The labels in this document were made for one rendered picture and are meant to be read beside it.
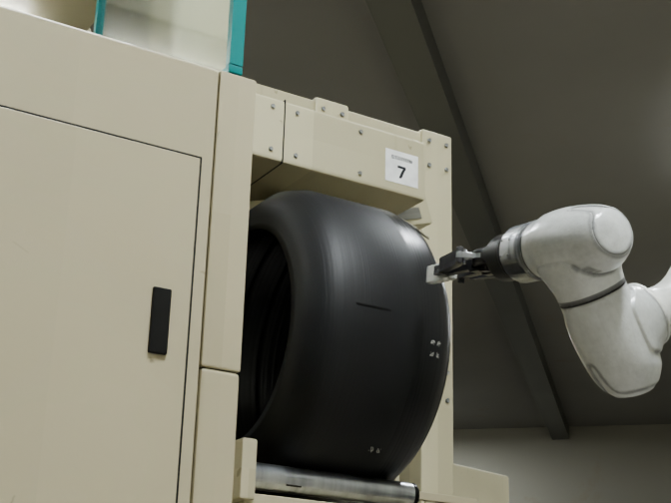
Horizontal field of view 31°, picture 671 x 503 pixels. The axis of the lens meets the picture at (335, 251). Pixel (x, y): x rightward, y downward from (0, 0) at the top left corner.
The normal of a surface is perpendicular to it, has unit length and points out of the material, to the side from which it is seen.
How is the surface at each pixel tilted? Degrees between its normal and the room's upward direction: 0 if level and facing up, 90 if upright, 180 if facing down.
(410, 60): 180
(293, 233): 84
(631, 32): 180
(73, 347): 90
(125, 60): 90
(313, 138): 90
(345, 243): 67
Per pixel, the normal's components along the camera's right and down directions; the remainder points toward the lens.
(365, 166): 0.52, -0.28
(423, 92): -0.03, 0.94
